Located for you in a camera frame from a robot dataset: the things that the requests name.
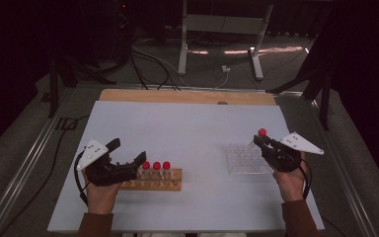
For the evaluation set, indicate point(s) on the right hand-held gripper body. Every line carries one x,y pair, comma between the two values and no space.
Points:
284,158

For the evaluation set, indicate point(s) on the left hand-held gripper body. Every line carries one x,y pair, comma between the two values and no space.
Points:
112,173

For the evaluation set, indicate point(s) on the clear acrylic tube rack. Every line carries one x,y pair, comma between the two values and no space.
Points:
243,161

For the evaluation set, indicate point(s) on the wooden tube rack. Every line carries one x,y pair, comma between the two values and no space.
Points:
164,186

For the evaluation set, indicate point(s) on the person's left hand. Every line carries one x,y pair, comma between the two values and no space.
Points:
100,197

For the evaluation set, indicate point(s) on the person's right hand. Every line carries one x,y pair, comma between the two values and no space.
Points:
291,186

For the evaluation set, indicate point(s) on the white table sheet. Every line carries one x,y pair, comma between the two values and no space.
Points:
177,131

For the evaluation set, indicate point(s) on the black tripod stand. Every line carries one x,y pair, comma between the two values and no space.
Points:
53,92
325,105

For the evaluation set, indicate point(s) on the white power adapter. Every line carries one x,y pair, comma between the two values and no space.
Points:
225,69

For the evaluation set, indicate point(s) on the white metal stand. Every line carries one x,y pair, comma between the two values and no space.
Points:
223,24

